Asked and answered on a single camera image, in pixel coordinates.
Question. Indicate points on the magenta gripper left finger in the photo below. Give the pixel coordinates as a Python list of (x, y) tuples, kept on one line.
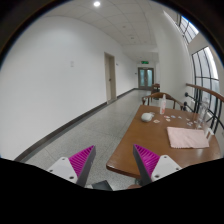
[(75, 168)]

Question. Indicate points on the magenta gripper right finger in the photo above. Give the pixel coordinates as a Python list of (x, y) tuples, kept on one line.
[(153, 167)]

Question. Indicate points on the pink towel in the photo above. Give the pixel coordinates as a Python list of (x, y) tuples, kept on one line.
[(187, 138)]

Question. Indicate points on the brown wooden table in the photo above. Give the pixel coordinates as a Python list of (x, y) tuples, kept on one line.
[(153, 135)]

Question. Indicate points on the grey white pouch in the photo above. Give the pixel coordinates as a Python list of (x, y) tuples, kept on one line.
[(146, 117)]

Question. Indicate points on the clear spray bottle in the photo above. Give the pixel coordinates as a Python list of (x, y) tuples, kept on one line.
[(163, 105)]

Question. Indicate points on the clear acrylic stand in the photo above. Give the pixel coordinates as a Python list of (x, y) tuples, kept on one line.
[(201, 120)]

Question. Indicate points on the wooden chair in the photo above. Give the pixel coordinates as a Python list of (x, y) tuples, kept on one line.
[(146, 100)]

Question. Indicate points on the wooden handrail with railing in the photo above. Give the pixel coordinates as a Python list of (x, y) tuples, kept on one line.
[(209, 102)]

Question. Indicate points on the glass double door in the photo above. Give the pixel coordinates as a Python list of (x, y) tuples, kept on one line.
[(145, 78)]

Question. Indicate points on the green exit sign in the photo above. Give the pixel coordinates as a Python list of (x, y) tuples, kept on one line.
[(144, 62)]

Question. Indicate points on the beige side door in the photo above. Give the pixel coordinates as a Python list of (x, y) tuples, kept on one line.
[(110, 77)]

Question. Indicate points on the arched window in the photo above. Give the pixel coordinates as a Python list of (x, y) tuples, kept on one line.
[(205, 71)]

